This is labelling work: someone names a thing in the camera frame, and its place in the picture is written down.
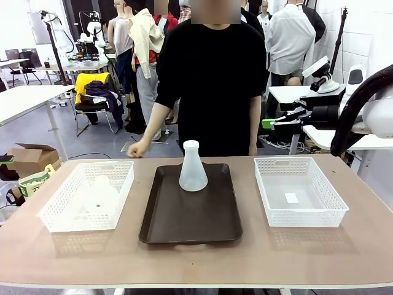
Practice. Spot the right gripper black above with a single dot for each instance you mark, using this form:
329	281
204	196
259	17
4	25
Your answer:
325	113

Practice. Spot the translucent white conical flask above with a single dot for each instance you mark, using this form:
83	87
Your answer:
193	175
102	198

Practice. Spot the person's right forearm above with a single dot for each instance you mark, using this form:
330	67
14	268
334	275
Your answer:
158	123

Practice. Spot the person's left forearm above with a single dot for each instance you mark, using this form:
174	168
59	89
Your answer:
255	123

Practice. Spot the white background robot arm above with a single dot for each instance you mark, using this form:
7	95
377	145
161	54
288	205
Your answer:
58	27

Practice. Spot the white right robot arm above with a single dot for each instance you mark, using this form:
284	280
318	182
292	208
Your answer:
379	116

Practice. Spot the person's left hand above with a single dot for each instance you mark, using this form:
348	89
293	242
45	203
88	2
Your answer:
252	150

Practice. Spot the person's right hand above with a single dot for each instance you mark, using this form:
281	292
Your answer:
137	150

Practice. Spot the brown cardboard box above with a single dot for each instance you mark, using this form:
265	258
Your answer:
30	156

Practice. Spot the green white paper bag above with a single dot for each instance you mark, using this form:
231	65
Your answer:
33	184

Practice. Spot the black tan rounded object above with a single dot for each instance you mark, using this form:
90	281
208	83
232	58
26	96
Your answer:
15	196

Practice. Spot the large white table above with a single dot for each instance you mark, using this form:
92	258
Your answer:
24	98

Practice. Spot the mannequin with white shirt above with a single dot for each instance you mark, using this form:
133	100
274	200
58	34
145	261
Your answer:
290	43

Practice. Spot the person in black shirt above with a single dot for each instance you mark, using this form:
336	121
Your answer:
212	86

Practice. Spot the white paper label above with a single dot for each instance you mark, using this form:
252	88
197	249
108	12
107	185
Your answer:
292	198

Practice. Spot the white perforated plastic basket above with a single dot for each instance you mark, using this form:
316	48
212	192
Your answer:
307	215
64	215

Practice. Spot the black office chair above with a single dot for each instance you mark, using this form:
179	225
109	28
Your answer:
26	66

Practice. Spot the tall black light stand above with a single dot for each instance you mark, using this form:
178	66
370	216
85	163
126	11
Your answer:
337	40

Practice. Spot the mannequin with black jacket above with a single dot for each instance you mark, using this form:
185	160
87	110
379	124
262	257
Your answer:
317	24

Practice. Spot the yellow garment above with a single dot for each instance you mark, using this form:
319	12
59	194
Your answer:
89	80

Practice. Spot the dark purple garment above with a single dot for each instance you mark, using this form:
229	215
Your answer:
104	95

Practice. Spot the metal floor plate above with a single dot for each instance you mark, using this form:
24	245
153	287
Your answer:
132	147

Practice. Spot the dark brown plastic tray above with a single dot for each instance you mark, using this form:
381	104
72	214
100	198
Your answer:
190	212

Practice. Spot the mannequin with cream jacket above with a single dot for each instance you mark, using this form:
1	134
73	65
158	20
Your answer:
145	61

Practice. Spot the person in red top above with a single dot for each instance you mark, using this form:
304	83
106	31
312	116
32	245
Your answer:
169	21

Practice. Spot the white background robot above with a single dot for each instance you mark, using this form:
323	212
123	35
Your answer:
92	32

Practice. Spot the mannequin with grey tank top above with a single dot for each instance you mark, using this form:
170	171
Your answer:
121	40

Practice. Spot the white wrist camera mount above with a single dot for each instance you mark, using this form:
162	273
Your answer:
319	72

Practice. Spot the metal frame chair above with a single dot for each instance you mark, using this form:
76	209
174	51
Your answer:
92	113

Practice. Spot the grey wall panel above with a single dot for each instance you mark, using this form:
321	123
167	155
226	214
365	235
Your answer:
37	30

